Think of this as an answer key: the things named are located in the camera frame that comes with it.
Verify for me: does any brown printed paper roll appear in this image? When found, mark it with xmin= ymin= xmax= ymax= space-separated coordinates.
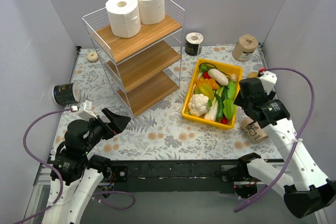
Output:
xmin=240 ymin=118 xmax=268 ymax=144

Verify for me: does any white paper towel roll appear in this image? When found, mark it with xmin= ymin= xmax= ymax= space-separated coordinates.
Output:
xmin=106 ymin=0 xmax=141 ymax=38
xmin=138 ymin=0 xmax=165 ymax=25

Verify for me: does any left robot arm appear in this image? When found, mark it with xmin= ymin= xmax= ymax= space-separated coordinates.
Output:
xmin=42 ymin=108 xmax=131 ymax=223

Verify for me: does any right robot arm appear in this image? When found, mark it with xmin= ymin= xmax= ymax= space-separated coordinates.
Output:
xmin=234 ymin=74 xmax=335 ymax=218

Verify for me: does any green cucumber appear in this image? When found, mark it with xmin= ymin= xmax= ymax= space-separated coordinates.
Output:
xmin=226 ymin=81 xmax=236 ymax=100

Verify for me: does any bread slice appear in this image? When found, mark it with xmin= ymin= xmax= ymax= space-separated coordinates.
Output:
xmin=248 ymin=72 xmax=259 ymax=78

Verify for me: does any garlic bulb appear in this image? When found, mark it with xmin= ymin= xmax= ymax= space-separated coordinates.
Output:
xmin=229 ymin=74 xmax=237 ymax=82

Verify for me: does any white radish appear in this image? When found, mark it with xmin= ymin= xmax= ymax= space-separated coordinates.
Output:
xmin=207 ymin=69 xmax=229 ymax=86

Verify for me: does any yellow plastic bin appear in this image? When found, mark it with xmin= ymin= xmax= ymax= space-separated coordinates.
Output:
xmin=182 ymin=59 xmax=243 ymax=130

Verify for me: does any floral table mat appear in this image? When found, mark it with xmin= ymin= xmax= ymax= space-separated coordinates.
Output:
xmin=50 ymin=45 xmax=281 ymax=160

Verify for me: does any bok choy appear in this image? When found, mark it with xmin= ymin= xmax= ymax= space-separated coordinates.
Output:
xmin=204 ymin=97 xmax=218 ymax=121

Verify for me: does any yellow orange pepper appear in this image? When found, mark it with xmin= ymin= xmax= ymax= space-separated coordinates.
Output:
xmin=194 ymin=79 xmax=219 ymax=100

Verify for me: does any black wrapped roll on side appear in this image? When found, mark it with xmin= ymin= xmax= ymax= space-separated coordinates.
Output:
xmin=52 ymin=83 xmax=80 ymax=105

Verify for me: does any white cauliflower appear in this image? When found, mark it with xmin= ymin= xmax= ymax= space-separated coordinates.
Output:
xmin=188 ymin=93 xmax=209 ymax=117

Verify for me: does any small beige donut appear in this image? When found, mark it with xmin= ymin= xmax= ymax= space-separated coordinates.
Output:
xmin=87 ymin=51 xmax=99 ymax=62

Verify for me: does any black wrapped roll at back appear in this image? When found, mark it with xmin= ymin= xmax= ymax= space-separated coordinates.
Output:
xmin=185 ymin=33 xmax=204 ymax=56

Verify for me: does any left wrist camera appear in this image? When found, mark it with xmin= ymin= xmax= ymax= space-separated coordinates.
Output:
xmin=70 ymin=100 xmax=98 ymax=121

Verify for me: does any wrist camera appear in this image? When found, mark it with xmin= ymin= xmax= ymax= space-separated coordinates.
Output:
xmin=70 ymin=100 xmax=98 ymax=121
xmin=258 ymin=69 xmax=277 ymax=94

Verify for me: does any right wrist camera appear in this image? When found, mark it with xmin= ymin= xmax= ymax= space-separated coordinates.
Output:
xmin=258 ymin=69 xmax=277 ymax=94

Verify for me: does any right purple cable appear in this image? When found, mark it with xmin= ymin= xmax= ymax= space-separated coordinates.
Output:
xmin=233 ymin=67 xmax=316 ymax=213

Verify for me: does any purple cable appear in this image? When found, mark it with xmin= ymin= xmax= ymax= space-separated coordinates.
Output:
xmin=13 ymin=106 xmax=136 ymax=224
xmin=233 ymin=67 xmax=316 ymax=213

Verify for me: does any white wire wooden shelf rack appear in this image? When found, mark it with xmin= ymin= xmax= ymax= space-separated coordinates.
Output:
xmin=82 ymin=0 xmax=185 ymax=118

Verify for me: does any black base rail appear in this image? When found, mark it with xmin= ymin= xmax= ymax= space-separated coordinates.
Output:
xmin=107 ymin=159 xmax=263 ymax=195

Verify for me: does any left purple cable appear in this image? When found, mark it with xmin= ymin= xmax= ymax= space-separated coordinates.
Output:
xmin=13 ymin=106 xmax=136 ymax=224

